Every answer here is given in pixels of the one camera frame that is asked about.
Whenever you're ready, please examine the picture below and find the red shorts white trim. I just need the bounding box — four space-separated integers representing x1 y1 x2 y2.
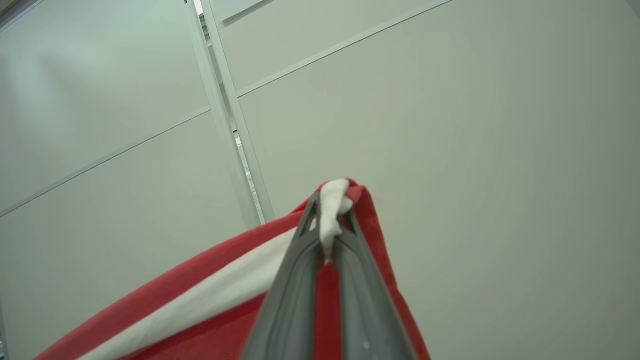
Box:
35 177 432 360

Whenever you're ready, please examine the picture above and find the grey partition post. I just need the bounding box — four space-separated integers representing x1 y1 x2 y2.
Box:
185 0 277 232

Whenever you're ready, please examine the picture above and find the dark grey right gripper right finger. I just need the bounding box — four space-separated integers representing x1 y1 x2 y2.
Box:
333 210 418 360

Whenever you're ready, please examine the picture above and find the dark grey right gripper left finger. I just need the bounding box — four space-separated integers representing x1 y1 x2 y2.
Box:
240 192 326 360

